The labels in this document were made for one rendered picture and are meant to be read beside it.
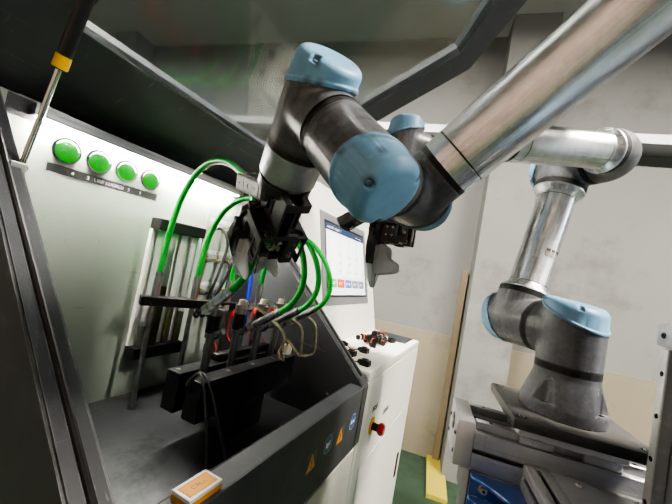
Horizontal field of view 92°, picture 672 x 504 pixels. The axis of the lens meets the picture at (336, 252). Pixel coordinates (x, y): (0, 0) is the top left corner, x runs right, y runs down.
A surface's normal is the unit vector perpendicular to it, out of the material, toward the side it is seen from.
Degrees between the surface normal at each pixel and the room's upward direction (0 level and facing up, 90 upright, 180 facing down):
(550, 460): 90
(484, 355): 90
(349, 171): 98
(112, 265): 90
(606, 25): 103
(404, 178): 131
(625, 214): 90
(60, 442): 43
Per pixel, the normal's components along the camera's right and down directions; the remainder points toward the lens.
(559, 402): -0.54, -0.44
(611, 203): -0.27, -0.10
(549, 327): -0.93, -0.18
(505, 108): -0.42, 0.14
